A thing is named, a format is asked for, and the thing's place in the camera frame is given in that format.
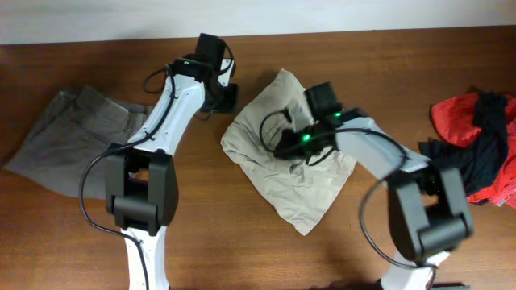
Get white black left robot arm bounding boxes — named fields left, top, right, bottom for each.
left=105, top=57, right=237, bottom=289

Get beige cargo shorts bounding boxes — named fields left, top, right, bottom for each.
left=221, top=69, right=356, bottom=236

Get folded grey shorts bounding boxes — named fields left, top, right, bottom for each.
left=5, top=86, right=152, bottom=197

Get red garment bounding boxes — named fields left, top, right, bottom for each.
left=431, top=93, right=515, bottom=208

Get black garment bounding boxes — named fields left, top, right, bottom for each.
left=418, top=92, right=509, bottom=197

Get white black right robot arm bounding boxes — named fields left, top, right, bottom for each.
left=273, top=112, right=473, bottom=289

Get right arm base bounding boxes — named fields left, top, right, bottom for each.
left=374, top=277, right=472, bottom=290

